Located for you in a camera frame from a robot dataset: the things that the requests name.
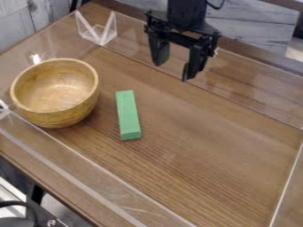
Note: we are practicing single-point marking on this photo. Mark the black table clamp mount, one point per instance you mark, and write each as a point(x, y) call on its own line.
point(41, 217)

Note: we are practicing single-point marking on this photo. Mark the clear acrylic corner bracket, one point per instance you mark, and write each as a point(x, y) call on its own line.
point(97, 34)

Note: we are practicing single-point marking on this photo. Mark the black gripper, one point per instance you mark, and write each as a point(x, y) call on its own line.
point(196, 36)

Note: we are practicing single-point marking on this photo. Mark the green rectangular block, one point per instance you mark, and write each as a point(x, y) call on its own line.
point(128, 115)

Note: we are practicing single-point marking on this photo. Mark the brown wooden bowl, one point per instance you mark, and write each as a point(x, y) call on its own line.
point(56, 92)

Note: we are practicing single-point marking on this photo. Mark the black table leg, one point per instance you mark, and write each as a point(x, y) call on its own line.
point(37, 194)

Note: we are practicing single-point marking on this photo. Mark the clear acrylic barrier wall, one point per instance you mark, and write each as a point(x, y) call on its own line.
point(217, 162)

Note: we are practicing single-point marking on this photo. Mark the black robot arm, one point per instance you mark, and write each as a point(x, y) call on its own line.
point(189, 10)

